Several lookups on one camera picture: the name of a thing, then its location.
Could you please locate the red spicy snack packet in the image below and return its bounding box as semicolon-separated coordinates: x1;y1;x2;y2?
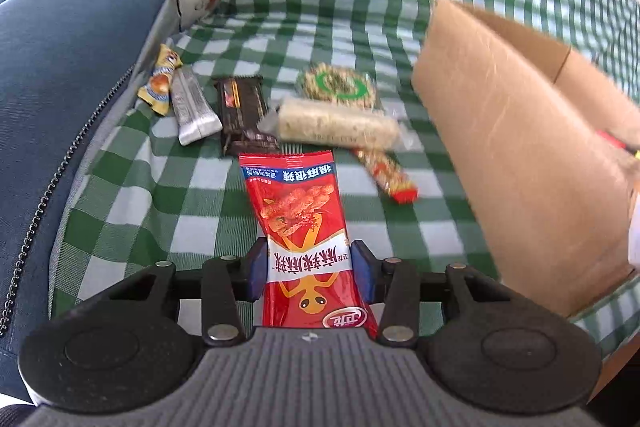
239;150;378;337

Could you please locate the blue sofa armrest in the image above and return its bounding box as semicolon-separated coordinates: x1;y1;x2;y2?
1;0;165;400

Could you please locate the round green rice cracker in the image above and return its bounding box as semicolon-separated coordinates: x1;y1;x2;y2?
297;63;381;110

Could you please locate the white rice bar packet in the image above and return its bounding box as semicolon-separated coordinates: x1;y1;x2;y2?
257;98;416;150

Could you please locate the brown cardboard box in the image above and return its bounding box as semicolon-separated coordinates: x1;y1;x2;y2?
411;0;639;317

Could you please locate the dark brown chocolate packet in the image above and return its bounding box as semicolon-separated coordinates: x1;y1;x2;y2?
214;75;280;157

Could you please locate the small red peanut bar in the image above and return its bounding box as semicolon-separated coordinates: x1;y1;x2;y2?
352;148;419;204

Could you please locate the yellow candy packet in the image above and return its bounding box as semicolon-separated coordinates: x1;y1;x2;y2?
137;44;183;116

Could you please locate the silver snack bar wrapper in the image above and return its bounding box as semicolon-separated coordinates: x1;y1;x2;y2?
170;65;222;146

